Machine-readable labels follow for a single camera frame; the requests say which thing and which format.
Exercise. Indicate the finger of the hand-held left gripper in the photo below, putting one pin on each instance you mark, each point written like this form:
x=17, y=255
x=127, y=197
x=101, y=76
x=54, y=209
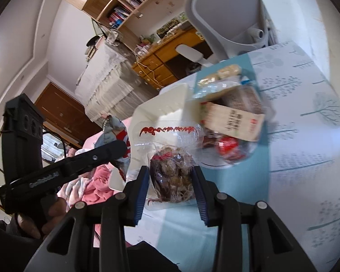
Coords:
x=99, y=156

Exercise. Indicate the person's dark clothing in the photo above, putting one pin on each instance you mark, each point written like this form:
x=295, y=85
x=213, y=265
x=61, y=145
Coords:
x=150, y=257

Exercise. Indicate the dark red snack packet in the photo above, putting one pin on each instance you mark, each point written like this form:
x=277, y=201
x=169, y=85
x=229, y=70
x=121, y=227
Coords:
x=209, y=141

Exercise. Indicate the brown grain snack packet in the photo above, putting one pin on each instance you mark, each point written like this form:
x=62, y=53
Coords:
x=249, y=99

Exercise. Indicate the white lace cover cloth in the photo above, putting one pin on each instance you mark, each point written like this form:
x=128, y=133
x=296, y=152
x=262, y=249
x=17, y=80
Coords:
x=107, y=70

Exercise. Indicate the teal table runner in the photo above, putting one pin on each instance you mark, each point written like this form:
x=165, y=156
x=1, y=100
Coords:
x=243, y=181

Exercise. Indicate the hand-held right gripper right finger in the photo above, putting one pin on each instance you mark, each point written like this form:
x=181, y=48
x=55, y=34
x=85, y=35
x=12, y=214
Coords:
x=199, y=197

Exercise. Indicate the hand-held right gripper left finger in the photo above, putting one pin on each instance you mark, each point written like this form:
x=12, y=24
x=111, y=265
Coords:
x=138, y=197

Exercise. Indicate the pale blue snack packet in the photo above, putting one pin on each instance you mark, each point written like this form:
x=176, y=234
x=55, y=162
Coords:
x=113, y=131

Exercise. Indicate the row of upright books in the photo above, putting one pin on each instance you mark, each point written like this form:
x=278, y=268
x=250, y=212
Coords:
x=119, y=17

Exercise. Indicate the wooden desk with drawers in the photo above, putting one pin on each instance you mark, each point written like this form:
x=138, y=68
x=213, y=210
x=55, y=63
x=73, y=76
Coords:
x=164, y=53

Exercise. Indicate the tree print tablecloth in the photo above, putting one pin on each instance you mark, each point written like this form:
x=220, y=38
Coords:
x=300, y=147

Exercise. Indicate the nut snack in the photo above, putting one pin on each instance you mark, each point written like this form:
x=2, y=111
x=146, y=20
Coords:
x=170, y=175

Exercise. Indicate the yellow rice cracker packet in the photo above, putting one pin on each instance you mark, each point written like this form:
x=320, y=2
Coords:
x=229, y=71
x=209, y=79

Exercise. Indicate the grey office chair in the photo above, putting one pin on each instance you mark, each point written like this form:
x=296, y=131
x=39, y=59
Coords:
x=215, y=14

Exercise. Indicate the wooden door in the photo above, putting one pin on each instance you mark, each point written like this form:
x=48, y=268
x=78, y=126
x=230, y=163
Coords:
x=59, y=104

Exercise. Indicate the white plastic bin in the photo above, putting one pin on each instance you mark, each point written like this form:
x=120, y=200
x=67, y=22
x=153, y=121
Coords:
x=170, y=99

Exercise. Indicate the person's left hand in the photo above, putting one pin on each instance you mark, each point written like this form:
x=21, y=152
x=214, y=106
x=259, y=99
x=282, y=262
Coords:
x=31, y=223

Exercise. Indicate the pink blanket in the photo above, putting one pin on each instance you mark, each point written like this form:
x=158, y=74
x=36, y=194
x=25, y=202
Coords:
x=102, y=181

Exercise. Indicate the beige label snack packet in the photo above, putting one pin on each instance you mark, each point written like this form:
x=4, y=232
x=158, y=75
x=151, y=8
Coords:
x=232, y=121

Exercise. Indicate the person's left forearm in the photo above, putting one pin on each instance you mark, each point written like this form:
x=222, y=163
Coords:
x=8, y=249

